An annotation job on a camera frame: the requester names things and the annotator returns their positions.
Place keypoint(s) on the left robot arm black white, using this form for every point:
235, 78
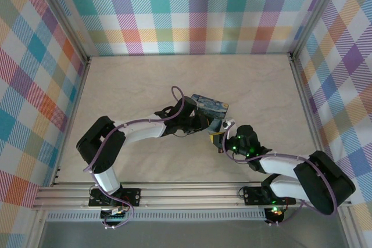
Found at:
96, 143

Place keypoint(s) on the starry night print tin box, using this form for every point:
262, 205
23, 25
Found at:
212, 107

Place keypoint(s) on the long aluminium base rail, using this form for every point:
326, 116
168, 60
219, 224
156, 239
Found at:
189, 195

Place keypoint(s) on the aluminium side rail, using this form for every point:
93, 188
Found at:
77, 100
306, 100

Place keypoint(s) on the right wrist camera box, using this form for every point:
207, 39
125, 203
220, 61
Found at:
229, 122

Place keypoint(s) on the aluminium corner post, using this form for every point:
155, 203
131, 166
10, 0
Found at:
316, 12
64, 18

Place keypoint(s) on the green controller board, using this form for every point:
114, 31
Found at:
114, 217

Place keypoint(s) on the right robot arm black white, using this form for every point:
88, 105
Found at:
325, 181

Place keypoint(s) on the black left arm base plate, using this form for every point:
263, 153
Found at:
132, 195

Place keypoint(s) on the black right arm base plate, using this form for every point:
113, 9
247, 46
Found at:
253, 195

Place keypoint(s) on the controller board yellow connector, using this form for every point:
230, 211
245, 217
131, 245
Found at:
276, 216

